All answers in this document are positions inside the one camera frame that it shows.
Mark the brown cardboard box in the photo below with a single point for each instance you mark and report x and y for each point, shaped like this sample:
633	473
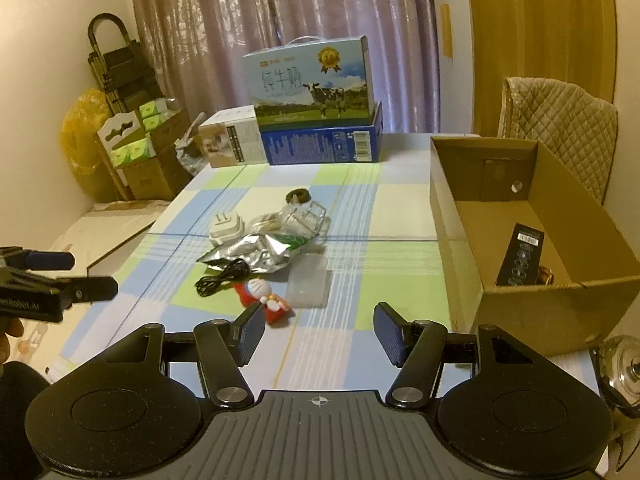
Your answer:
465	280

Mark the person's left hand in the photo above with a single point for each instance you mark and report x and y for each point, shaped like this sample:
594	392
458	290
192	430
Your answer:
11	332

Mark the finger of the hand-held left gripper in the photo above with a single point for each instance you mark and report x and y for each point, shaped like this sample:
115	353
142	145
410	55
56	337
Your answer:
47	259
90	289

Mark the clear glass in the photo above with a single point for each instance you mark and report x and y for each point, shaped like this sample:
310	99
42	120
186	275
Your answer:
617	375

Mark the clear plastic case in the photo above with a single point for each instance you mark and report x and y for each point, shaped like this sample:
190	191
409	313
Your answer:
305	220

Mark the black folding rack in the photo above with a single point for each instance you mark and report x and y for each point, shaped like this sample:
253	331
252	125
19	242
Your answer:
117	67

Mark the purple curtain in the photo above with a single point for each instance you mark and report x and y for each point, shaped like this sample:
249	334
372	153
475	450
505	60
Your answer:
280	5

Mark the blue flat box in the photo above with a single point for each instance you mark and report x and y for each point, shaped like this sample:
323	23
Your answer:
320	142

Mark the flat beige board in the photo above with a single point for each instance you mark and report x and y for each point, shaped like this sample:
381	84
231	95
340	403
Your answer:
110	230

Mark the small clear plastic bag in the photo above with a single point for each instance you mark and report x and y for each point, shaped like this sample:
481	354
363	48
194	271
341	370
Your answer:
265	222

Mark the white plug adapter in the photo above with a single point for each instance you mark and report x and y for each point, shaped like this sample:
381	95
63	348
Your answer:
226	230

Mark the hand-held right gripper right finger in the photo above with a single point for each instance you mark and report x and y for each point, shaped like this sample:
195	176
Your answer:
387	332

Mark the silver foil packet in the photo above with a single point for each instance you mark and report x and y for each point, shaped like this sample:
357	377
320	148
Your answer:
250	255

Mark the white carton of green tissues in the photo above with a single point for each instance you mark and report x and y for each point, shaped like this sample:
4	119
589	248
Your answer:
127	145

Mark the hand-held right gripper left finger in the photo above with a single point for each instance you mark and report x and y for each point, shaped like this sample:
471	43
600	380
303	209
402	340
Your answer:
250	334

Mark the translucent plastic case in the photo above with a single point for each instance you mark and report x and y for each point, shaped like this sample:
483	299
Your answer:
310	280

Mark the yellow plastic bag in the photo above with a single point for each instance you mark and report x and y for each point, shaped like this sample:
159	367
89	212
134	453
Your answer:
80	140

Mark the red and white toy figure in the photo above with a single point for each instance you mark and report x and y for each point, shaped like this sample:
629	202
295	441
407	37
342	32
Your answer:
267	305

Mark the crumpled silver bag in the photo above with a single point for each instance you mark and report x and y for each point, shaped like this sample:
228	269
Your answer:
190	152

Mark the black slim box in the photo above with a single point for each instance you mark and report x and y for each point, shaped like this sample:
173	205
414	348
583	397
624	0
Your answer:
522	255

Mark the white and brown box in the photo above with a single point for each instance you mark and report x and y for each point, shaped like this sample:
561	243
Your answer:
232	142

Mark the small gold object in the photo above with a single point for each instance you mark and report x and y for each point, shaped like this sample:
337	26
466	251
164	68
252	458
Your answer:
545	276

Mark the wooden wardrobe panel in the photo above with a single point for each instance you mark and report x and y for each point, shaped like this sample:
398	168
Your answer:
540	35

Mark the brown storage carton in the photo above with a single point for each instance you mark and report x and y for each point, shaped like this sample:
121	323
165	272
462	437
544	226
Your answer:
160	170

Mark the green and white packet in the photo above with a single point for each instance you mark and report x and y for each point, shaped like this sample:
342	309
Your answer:
292	241

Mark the green tissue packs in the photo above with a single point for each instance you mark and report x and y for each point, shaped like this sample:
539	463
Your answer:
152	112

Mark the beige quilted cover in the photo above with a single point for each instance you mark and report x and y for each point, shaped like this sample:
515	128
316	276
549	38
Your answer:
565	125

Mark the cow print milk carton box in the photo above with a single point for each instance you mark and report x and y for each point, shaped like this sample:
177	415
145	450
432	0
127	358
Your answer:
300	85

